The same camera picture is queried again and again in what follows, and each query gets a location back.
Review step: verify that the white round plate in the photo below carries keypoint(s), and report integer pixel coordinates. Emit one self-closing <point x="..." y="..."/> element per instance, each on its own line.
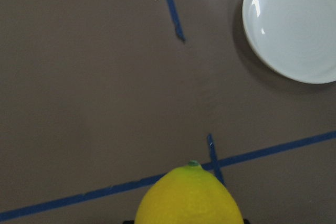
<point x="295" y="38"/>

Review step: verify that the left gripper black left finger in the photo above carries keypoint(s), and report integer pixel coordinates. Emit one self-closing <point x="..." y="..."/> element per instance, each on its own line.
<point x="128" y="222"/>

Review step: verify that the yellow lemon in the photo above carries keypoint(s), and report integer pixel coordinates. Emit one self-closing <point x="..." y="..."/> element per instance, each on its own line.
<point x="188" y="194"/>

